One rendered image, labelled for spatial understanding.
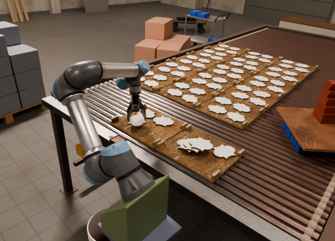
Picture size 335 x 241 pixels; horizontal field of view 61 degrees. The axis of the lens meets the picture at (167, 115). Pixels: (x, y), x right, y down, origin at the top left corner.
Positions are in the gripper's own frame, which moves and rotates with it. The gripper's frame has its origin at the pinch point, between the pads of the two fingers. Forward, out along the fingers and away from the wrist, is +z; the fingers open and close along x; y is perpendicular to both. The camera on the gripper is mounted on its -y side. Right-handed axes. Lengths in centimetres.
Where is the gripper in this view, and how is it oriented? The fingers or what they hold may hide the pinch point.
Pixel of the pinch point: (136, 120)
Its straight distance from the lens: 186.4
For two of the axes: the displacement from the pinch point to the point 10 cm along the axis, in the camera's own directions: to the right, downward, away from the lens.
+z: 0.0, 8.9, 4.5
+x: -9.9, 0.6, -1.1
